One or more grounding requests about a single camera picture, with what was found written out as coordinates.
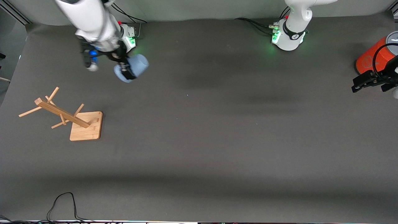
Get light blue cup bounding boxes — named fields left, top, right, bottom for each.
left=113, top=54, right=150, bottom=83

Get wooden cup rack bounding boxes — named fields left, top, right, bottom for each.
left=19, top=87, right=103, bottom=142

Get orange cylindrical can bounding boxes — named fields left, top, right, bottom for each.
left=356, top=31, right=398, bottom=75

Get dark grey table mat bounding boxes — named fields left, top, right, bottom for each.
left=0, top=11, right=398, bottom=222

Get black right arm base cables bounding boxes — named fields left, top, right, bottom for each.
left=112, top=4, right=147, bottom=39

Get black arm base cables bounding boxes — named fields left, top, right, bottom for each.
left=235, top=6, right=291, bottom=35
left=112, top=4, right=147, bottom=39

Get black left arm base cables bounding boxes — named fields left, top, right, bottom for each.
left=235, top=6, right=291, bottom=35

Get black looped table cable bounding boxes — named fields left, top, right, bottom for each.
left=47, top=192, right=94, bottom=222

